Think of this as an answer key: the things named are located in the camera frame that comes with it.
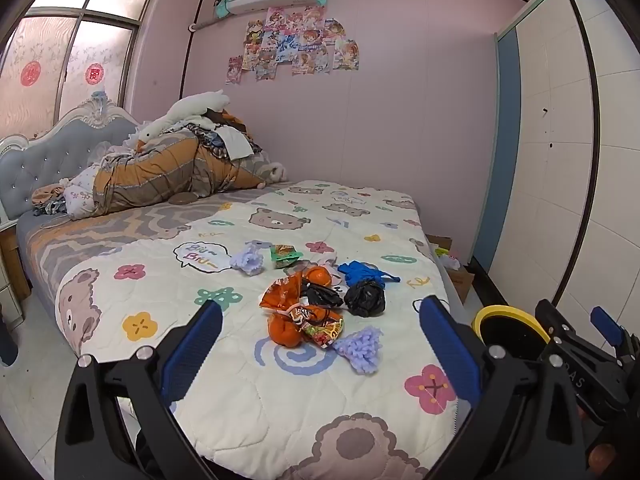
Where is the purple fluffy cloth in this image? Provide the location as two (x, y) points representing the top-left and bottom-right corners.
(332, 326), (384, 375)
(229, 241), (273, 277)

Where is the orange ball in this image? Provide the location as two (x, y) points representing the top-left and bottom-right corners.
(267, 311), (308, 350)

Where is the bundle of patterned cloth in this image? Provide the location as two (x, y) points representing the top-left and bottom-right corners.
(32, 185), (69, 217)

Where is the pile of clothes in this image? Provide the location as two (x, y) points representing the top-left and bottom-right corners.
(190, 107), (264, 162)

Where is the bear print quilted blanket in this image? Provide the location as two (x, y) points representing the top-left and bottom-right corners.
(55, 185), (466, 480)

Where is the open plain cardboard box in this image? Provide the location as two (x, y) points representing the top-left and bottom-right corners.
(425, 234), (454, 257)

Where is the yellow bin with black liner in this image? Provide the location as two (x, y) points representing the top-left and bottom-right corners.
(472, 305), (553, 361)

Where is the wooden nightstand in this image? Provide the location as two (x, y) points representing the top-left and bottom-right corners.
(0, 220), (34, 331)

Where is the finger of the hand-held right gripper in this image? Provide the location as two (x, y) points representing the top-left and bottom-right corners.
(535, 299), (586, 359)
(590, 306), (640, 361)

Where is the person's right hand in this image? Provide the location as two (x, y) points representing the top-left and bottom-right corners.
(588, 442), (617, 471)

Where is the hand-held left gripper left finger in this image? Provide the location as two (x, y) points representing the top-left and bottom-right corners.
(55, 300), (223, 480)

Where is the printed cardboard box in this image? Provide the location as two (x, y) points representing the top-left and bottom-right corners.
(442, 260), (477, 307)

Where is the long white plush toy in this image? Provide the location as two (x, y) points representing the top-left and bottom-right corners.
(136, 90), (231, 142)

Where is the orange plastic bag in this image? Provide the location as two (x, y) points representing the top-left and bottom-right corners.
(259, 271), (311, 316)

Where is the cluster of wall posters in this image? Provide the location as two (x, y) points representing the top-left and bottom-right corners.
(225, 6), (361, 86)

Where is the white wardrobe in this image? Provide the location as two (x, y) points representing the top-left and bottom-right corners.
(474, 0), (640, 356)

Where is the colourful snack wrapper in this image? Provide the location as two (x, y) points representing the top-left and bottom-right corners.
(292, 305), (346, 349)

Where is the air conditioner pipe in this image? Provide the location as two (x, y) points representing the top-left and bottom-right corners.
(187, 10), (227, 32)

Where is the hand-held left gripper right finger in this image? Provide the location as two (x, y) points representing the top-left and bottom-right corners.
(419, 296), (588, 480)

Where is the window with frosted panes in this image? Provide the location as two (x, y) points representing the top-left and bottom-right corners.
(0, 0), (164, 137)

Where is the small black plastic bag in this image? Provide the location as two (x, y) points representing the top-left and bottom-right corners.
(300, 282), (346, 309)

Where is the grey tufted bed headboard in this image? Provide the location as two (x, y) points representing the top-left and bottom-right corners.
(0, 92), (142, 223)

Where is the orange mandarin peel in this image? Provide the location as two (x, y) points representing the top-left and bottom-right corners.
(305, 266), (334, 289)

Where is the green snack packet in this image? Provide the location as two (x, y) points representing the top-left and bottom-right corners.
(269, 243), (304, 269)

